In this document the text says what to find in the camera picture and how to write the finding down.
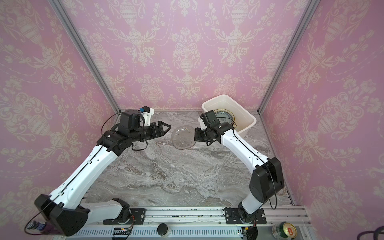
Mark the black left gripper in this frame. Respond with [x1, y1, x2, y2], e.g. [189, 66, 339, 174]
[130, 119, 172, 143]

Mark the small clear glass dish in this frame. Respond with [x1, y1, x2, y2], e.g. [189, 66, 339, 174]
[214, 109, 237, 127]

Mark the clear glass oval plate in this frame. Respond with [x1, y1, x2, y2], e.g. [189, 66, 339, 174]
[172, 125, 196, 150]

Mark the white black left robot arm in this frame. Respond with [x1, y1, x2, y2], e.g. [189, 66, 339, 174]
[35, 106, 172, 237]

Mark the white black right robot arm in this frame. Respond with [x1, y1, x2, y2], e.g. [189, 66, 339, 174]
[194, 111, 285, 223]

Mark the white plastic bin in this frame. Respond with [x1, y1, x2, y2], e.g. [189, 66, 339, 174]
[202, 95, 257, 138]

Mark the black round knob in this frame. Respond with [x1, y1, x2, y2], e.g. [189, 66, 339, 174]
[157, 223, 171, 238]

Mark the green beer can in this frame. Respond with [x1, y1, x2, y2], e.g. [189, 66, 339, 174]
[272, 222, 298, 240]

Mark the purple drink bottle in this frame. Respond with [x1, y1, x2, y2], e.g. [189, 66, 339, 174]
[26, 220, 52, 235]

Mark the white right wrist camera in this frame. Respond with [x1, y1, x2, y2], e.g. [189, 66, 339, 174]
[199, 117, 207, 130]

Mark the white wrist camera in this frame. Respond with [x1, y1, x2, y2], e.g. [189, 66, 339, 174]
[199, 117, 207, 130]
[140, 106, 155, 126]

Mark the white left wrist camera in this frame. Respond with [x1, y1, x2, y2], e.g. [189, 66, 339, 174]
[140, 106, 155, 126]

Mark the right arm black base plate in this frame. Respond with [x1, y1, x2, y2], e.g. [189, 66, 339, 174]
[223, 207, 267, 225]

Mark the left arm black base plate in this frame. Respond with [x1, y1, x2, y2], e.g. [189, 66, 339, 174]
[103, 208, 146, 226]

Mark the aluminium rail frame front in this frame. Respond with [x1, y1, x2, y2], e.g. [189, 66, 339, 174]
[70, 206, 316, 240]

